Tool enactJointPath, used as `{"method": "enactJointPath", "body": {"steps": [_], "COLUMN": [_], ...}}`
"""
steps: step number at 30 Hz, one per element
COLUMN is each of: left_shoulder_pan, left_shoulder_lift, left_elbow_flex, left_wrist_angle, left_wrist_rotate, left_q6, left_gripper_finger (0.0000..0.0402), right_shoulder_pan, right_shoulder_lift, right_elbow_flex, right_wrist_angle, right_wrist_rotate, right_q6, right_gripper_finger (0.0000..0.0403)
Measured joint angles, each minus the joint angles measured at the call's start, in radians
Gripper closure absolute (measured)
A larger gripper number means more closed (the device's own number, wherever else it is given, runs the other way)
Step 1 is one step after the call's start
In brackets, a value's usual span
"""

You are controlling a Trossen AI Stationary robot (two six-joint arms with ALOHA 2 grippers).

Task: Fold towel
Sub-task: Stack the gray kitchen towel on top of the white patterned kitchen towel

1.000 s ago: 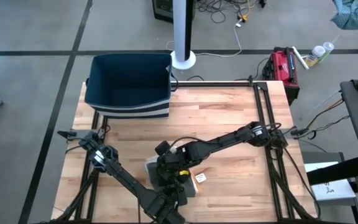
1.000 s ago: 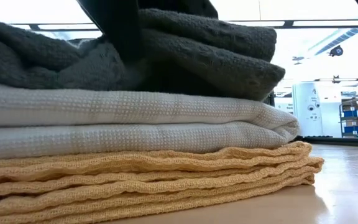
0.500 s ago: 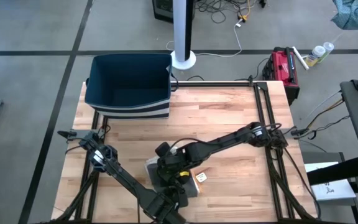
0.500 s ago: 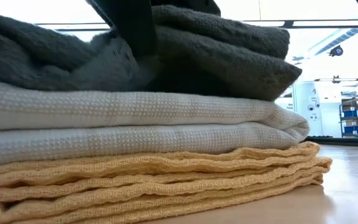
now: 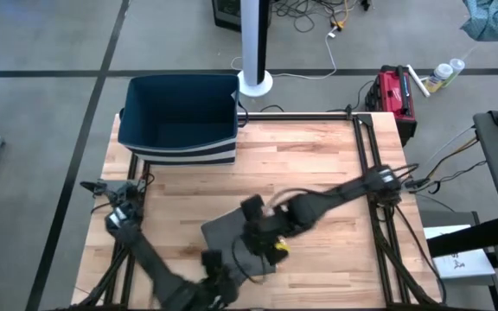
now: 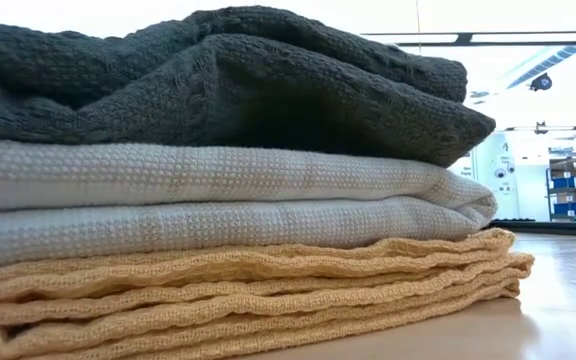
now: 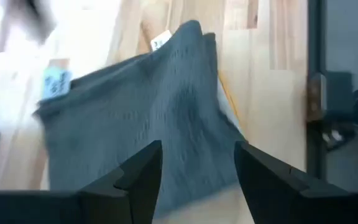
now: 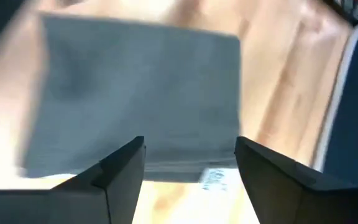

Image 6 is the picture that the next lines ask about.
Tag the black hanging camera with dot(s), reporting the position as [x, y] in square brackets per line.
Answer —
[541, 81]

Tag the white towel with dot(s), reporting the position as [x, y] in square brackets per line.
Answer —
[218, 200]

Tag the black table frame rail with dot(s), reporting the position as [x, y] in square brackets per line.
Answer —
[553, 227]

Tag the grey towel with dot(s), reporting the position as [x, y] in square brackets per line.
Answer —
[218, 85]

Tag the tan waffle towel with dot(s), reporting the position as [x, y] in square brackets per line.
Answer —
[243, 300]

